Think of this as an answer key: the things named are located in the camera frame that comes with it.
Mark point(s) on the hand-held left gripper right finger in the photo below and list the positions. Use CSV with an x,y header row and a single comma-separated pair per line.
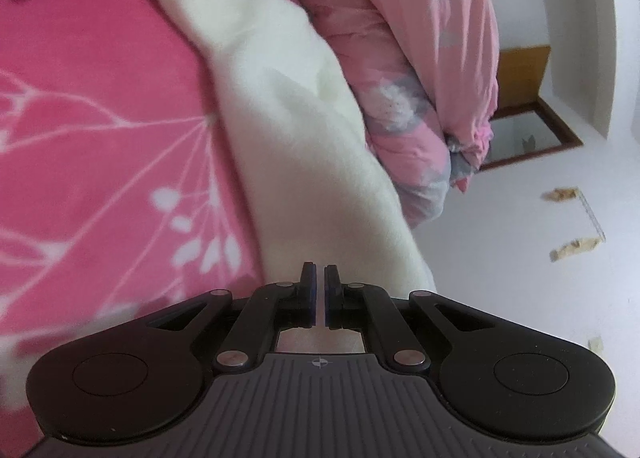
x,y
330,290

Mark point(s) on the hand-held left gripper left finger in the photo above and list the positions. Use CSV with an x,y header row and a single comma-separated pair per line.
x,y
311,288

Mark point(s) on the white fluffy sweater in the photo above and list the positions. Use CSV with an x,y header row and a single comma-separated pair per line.
x,y
300,138

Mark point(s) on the pink grey floral quilt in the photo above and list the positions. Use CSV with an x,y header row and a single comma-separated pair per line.
x,y
400,38

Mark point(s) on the pink floral bed blanket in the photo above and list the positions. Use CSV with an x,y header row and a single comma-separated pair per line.
x,y
100,88

